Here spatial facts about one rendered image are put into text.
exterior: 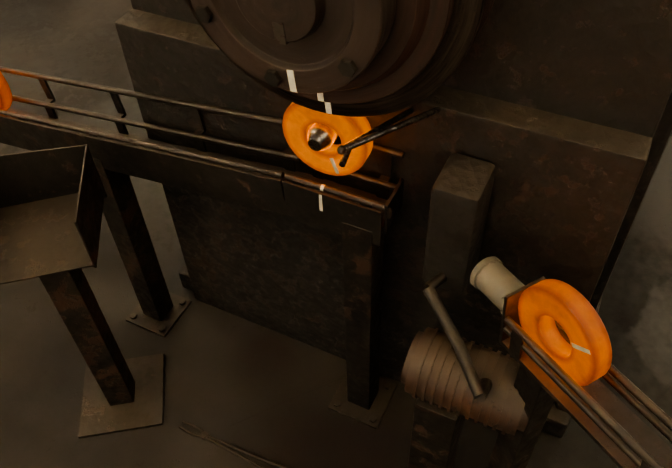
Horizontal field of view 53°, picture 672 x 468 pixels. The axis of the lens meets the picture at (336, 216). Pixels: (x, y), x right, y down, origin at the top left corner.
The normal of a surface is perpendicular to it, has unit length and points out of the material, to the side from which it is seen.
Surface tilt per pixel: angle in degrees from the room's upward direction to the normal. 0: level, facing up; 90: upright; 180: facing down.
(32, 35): 0
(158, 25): 0
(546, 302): 90
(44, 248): 5
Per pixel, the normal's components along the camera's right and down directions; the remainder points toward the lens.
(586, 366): -0.87, 0.37
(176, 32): -0.03, -0.69
